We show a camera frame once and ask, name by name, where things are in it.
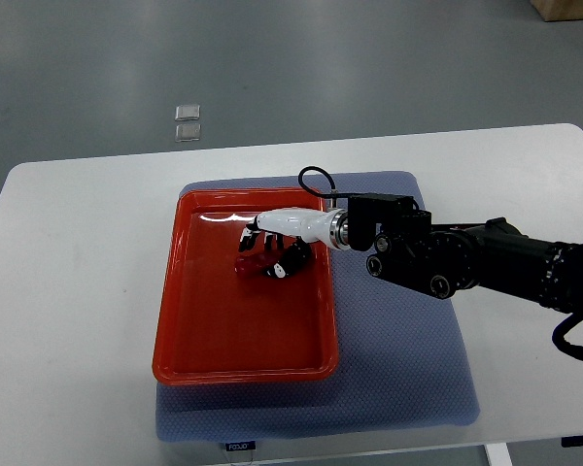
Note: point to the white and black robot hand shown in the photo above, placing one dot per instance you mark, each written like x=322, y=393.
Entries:
x=294, y=230

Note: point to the red pepper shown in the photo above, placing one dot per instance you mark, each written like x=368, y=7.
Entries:
x=247, y=266

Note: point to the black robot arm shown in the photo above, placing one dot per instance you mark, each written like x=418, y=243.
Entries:
x=440, y=259

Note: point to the red plastic tray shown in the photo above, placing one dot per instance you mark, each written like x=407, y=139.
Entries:
x=216, y=326

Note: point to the upper floor socket plate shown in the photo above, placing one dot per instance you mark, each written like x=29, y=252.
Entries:
x=187, y=112

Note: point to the blue-grey mesh mat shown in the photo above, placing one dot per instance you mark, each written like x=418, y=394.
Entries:
x=402, y=364

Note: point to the black label tag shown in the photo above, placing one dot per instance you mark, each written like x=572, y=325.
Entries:
x=240, y=446

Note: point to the white table leg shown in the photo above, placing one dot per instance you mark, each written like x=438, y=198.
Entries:
x=498, y=454

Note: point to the cardboard box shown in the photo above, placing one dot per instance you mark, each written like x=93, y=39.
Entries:
x=559, y=10

